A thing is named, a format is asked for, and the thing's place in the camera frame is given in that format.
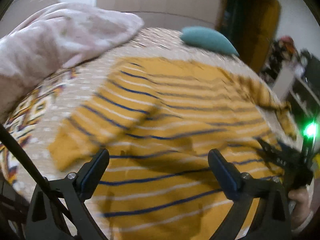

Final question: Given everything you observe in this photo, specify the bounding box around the yellow striped knit sweater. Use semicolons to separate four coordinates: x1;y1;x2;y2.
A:
48;57;297;239

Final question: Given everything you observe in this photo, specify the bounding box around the person's right hand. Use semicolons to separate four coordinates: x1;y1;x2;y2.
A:
288;187;313;232

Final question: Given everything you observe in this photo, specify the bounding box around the cluttered white shelf unit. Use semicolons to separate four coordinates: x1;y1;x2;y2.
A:
259;36;319;127

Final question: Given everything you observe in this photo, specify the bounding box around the colourful geometric pattern blanket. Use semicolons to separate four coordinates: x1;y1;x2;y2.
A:
1;67;82;185

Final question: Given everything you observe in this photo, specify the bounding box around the beige dotted quilt bedspread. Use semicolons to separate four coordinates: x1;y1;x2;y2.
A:
4;27;301;240

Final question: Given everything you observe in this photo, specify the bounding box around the brown wooden door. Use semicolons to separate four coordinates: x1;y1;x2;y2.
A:
217;0;280;73

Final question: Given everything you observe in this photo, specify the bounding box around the teal oval pillow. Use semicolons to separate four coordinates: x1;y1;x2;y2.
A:
180;26;239;57

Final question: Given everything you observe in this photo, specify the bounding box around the pink fluffy blanket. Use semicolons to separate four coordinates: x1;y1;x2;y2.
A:
1;3;144;122

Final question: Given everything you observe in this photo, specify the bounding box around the beige wardrobe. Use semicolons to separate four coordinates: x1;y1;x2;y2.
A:
96;0;223;30

